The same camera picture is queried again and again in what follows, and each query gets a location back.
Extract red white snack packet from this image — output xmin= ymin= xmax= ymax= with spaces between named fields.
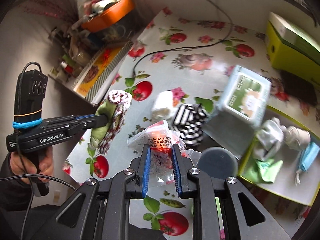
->
xmin=127 ymin=120 xmax=202 ymax=187

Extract green red-white patterned cloth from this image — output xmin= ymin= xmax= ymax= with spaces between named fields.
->
xmin=87 ymin=89 xmax=132 ymax=154

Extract black white striped sock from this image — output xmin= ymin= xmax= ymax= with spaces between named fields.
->
xmin=171 ymin=104 xmax=208 ymax=148

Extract person's left hand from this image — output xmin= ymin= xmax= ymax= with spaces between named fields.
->
xmin=9 ymin=146 xmax=54 ymax=176

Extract round clear lidded container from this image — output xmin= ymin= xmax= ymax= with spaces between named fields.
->
xmin=196 ymin=147 xmax=238 ymax=180

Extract white rolled towel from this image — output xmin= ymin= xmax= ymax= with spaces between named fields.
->
xmin=151 ymin=90 xmax=175 ymax=120

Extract wet wipes pack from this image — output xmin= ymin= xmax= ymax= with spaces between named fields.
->
xmin=203 ymin=65 xmax=271 ymax=160

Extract floral vinyl tablecloth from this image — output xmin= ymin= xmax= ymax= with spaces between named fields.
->
xmin=61 ymin=6 xmax=320 ymax=240

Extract yellow patterned book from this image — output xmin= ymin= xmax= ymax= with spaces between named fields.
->
xmin=73 ymin=41 xmax=133 ymax=103

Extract light green cloth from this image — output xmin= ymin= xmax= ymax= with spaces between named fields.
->
xmin=244 ymin=158 xmax=283 ymax=184

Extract grey white sock pair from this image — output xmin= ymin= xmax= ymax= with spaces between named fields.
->
xmin=253 ymin=117 xmax=286 ymax=161

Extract yellow-green shallow box tray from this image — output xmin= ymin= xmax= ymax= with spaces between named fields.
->
xmin=237 ymin=104 xmax=320 ymax=207

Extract orange basin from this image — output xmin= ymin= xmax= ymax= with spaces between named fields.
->
xmin=81 ymin=0 xmax=135 ymax=33

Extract white rolled bandage sock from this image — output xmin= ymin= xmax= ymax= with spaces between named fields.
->
xmin=284 ymin=126 xmax=311 ymax=151

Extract blue face mask pack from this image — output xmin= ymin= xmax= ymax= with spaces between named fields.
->
xmin=298 ymin=142 xmax=319 ymax=172

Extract black phone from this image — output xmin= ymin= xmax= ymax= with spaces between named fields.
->
xmin=280 ymin=70 xmax=318 ymax=106

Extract yellow-green cardboard box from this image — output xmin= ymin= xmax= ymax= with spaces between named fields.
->
xmin=265 ymin=22 xmax=319 ymax=90

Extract green white carton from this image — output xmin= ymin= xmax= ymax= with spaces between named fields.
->
xmin=268 ymin=12 xmax=319 ymax=64

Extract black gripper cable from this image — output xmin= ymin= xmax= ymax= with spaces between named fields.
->
xmin=0 ymin=61 xmax=78 ymax=240

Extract black power cable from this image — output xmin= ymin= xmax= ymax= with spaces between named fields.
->
xmin=132 ymin=0 xmax=234 ymax=77

